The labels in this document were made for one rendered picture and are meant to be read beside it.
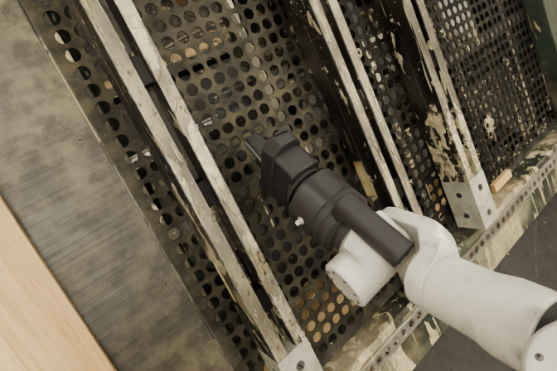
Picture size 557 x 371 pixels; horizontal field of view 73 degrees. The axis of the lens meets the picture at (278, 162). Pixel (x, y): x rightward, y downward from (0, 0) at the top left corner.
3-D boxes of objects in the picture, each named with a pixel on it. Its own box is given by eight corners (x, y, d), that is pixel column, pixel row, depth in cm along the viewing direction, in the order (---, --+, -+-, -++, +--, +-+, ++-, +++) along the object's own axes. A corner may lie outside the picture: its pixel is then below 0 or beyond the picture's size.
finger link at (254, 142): (257, 134, 61) (283, 156, 58) (241, 142, 59) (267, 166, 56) (257, 127, 59) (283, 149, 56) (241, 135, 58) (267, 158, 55)
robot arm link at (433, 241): (397, 233, 53) (486, 269, 41) (354, 277, 51) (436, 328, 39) (379, 199, 51) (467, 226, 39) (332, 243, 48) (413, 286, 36)
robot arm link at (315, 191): (293, 173, 64) (345, 219, 58) (249, 202, 59) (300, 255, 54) (300, 117, 54) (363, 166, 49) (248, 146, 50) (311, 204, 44)
